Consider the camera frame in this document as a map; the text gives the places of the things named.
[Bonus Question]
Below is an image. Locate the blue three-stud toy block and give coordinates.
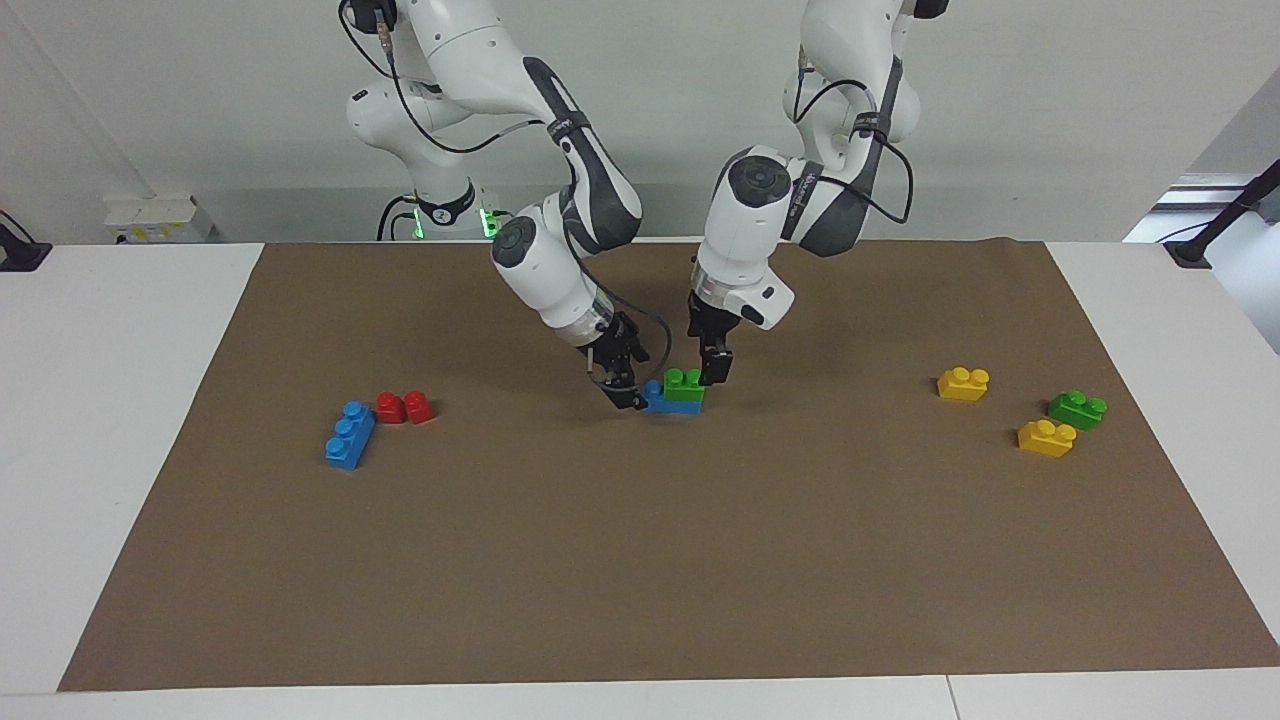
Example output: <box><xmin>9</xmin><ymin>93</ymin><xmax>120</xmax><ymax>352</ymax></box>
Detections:
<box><xmin>640</xmin><ymin>380</ymin><xmax>704</xmax><ymax>415</ymax></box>
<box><xmin>324</xmin><ymin>401</ymin><xmax>377</xmax><ymax>471</ymax></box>

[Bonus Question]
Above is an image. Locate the red two-stud toy block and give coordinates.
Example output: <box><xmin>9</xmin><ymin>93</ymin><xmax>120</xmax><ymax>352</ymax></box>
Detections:
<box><xmin>375</xmin><ymin>390</ymin><xmax>435</xmax><ymax>426</ymax></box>

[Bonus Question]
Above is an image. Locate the yellow two-stud toy block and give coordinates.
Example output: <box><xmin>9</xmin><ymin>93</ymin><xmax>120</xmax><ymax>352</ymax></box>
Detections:
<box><xmin>1017</xmin><ymin>420</ymin><xmax>1078</xmax><ymax>459</ymax></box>
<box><xmin>937</xmin><ymin>367</ymin><xmax>991</xmax><ymax>402</ymax></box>

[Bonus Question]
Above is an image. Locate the brown paper table mat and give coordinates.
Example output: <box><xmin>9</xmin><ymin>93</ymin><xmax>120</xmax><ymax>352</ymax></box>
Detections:
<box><xmin>57</xmin><ymin>238</ymin><xmax>1280</xmax><ymax>693</ymax></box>

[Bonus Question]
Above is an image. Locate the white box with yellow label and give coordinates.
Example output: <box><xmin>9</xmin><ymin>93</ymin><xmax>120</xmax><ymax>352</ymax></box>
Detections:
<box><xmin>103</xmin><ymin>195</ymin><xmax>216</xmax><ymax>244</ymax></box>

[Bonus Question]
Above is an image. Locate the black clamp with rod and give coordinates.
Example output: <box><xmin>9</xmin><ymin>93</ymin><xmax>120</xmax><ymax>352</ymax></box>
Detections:
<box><xmin>1165</xmin><ymin>160</ymin><xmax>1280</xmax><ymax>269</ymax></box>

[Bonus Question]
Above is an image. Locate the black table clamp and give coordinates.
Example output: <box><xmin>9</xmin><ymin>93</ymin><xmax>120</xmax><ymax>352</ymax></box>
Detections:
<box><xmin>0</xmin><ymin>210</ymin><xmax>53</xmax><ymax>273</ymax></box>

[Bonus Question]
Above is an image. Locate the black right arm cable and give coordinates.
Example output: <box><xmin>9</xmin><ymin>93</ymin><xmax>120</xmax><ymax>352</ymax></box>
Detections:
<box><xmin>338</xmin><ymin>0</ymin><xmax>673</xmax><ymax>391</ymax></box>

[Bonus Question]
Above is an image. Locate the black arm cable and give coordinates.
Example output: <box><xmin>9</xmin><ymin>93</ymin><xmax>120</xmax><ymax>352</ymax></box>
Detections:
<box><xmin>798</xmin><ymin>45</ymin><xmax>913</xmax><ymax>223</ymax></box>
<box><xmin>338</xmin><ymin>0</ymin><xmax>673</xmax><ymax>391</ymax></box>

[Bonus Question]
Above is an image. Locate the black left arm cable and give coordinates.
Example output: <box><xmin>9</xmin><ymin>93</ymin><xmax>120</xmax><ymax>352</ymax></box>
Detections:
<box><xmin>798</xmin><ymin>45</ymin><xmax>913</xmax><ymax>223</ymax></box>

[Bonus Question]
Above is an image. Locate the black right base cable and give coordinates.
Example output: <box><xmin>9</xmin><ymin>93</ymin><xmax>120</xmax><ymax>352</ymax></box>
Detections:
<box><xmin>377</xmin><ymin>195</ymin><xmax>419</xmax><ymax>241</ymax></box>

